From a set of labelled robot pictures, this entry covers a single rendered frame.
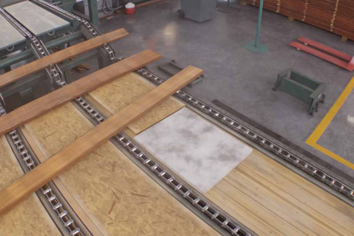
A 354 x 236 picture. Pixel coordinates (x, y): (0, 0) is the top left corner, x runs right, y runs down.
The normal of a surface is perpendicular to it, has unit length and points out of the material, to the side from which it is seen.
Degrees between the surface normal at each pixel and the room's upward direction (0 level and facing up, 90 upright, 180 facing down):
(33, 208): 0
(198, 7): 94
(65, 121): 0
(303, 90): 90
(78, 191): 0
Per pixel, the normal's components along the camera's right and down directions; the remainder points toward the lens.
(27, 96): 0.71, 0.41
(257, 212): 0.01, -0.82
